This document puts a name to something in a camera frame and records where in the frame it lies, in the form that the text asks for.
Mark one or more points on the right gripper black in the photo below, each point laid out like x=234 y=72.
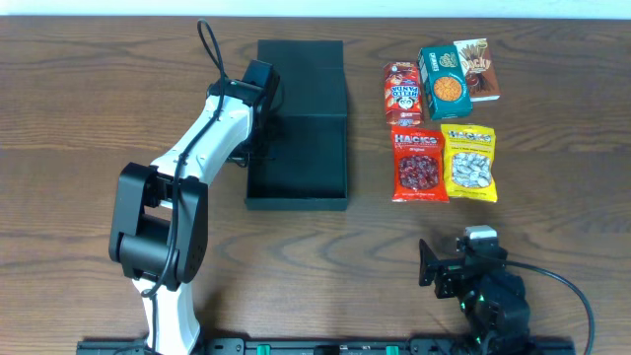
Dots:
x=449 y=274

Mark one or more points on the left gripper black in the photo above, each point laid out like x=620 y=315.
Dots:
x=273 y=134

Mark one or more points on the black gift box with lid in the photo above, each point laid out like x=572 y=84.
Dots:
x=302 y=161

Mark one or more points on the teal cookies box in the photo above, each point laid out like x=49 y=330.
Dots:
x=445 y=88

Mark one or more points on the brown Pocky box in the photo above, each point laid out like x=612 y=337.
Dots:
x=478 y=69

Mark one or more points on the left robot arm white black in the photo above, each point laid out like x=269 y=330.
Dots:
x=159 y=231

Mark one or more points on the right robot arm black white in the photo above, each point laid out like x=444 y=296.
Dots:
x=492 y=299

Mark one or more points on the red Hacks candy bag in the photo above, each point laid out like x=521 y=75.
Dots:
x=418 y=165

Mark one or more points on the yellow Hacks candy bag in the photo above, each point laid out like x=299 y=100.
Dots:
x=469 y=155

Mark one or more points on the red Hello Panda box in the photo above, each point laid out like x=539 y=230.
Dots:
x=403 y=100

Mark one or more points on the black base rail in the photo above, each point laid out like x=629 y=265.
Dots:
x=414 y=346

